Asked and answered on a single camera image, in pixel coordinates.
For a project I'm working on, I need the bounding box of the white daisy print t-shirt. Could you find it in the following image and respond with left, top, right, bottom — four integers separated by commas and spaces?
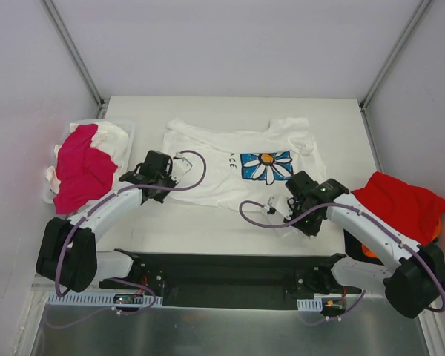
162, 118, 327, 211

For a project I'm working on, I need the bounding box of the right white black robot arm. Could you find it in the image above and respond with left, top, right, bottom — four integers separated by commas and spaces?
286, 171, 445, 318

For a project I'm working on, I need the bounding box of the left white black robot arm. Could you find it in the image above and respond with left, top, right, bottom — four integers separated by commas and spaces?
36, 151, 192, 297

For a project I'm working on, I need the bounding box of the black folded garment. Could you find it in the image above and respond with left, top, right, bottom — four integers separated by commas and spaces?
343, 229, 366, 260

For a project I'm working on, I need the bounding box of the pale pink white garment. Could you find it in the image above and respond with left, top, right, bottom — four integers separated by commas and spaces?
44, 119, 131, 194

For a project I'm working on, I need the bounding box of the orange folded t-shirt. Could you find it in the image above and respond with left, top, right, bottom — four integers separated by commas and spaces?
361, 218, 442, 258

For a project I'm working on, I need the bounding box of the magenta t-shirt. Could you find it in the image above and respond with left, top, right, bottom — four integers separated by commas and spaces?
53, 124, 118, 214

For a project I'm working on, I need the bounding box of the red folded t-shirt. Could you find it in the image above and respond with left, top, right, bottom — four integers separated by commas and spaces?
352, 172, 445, 245

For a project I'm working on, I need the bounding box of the white laundry basket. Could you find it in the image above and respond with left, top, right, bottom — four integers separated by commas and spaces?
42, 117, 137, 205

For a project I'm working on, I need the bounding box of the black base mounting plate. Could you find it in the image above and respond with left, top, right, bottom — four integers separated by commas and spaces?
98, 251, 370, 312

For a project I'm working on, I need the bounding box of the left aluminium corner profile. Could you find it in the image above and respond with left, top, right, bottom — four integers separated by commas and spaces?
41, 0, 108, 116

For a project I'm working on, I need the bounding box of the aluminium corner profile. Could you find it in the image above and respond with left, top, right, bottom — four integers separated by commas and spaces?
359, 0, 433, 111
41, 0, 108, 116

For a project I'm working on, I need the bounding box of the right aluminium corner profile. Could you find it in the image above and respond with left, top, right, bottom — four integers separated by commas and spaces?
359, 0, 433, 111

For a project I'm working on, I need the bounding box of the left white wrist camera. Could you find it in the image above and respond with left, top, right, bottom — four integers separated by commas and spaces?
171, 152, 193, 183

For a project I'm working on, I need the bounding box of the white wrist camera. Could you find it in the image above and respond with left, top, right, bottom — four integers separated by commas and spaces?
171, 152, 193, 183
266, 195, 292, 225

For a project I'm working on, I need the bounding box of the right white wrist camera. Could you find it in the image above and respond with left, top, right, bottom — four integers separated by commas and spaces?
266, 195, 292, 225

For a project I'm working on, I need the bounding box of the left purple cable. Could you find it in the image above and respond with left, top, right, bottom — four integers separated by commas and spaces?
44, 150, 208, 329

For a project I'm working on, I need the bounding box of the right grey cable duct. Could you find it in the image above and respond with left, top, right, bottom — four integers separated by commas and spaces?
297, 297, 323, 312

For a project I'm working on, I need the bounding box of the grey cable duct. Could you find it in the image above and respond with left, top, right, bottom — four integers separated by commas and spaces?
297, 297, 323, 312
47, 292, 163, 308

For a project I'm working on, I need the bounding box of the left grey cable duct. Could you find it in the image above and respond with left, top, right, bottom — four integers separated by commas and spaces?
47, 292, 163, 308

